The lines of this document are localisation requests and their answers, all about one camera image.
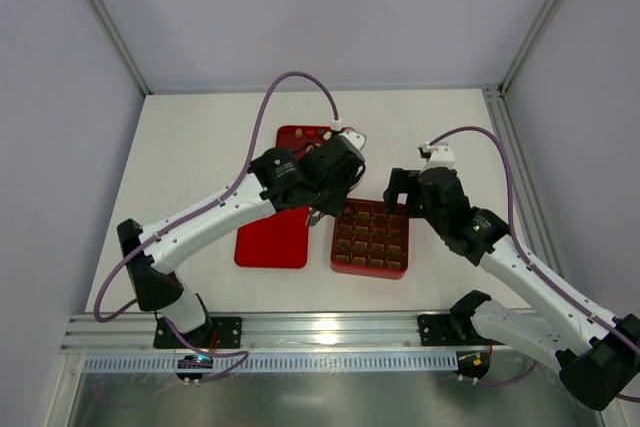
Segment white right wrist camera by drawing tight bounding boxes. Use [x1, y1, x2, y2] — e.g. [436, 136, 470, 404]
[418, 142, 455, 172]

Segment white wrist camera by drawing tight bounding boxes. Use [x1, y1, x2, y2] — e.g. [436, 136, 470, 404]
[329, 119, 367, 151]
[418, 142, 455, 172]

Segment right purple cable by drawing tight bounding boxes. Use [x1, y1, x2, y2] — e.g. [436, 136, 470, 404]
[427, 125, 640, 403]

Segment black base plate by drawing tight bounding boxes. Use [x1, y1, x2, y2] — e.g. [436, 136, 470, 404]
[153, 316, 242, 350]
[417, 314, 456, 347]

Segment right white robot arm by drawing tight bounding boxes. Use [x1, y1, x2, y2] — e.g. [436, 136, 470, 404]
[383, 167, 639, 411]

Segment right aluminium frame post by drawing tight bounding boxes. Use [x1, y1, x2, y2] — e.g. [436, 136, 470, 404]
[499, 0, 564, 97]

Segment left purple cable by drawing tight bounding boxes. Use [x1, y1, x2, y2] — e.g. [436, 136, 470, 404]
[93, 71, 344, 393]

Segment red compartment chocolate box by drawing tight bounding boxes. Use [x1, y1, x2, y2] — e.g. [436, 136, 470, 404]
[330, 198, 409, 280]

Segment red box lid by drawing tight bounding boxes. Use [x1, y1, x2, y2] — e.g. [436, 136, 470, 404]
[234, 207, 309, 269]

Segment metal tweezers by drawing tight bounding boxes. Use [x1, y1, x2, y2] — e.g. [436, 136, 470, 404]
[307, 210, 323, 227]

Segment slotted cable duct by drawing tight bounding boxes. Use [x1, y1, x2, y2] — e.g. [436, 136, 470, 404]
[82, 351, 458, 374]

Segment purple cable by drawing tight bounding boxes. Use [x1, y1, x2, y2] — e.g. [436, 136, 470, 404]
[427, 125, 640, 403]
[93, 71, 344, 393]

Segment aluminium frame post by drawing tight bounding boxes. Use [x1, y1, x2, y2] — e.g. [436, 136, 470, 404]
[499, 0, 564, 97]
[87, 0, 152, 96]

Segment aluminium mounting rail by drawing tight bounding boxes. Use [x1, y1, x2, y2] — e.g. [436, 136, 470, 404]
[62, 310, 551, 351]

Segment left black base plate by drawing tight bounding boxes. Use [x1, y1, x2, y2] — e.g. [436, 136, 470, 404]
[153, 316, 242, 350]

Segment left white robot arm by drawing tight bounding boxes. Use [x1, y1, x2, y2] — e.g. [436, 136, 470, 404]
[117, 130, 366, 341]

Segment left aluminium frame post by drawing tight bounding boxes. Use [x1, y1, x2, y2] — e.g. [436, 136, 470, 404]
[87, 0, 152, 96]

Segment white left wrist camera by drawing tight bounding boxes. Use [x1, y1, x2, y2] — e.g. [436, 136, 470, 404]
[329, 119, 367, 151]

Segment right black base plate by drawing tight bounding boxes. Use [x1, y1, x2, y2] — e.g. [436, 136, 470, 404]
[417, 314, 456, 347]

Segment red chocolate tray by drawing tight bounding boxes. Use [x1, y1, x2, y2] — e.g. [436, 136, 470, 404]
[271, 125, 360, 157]

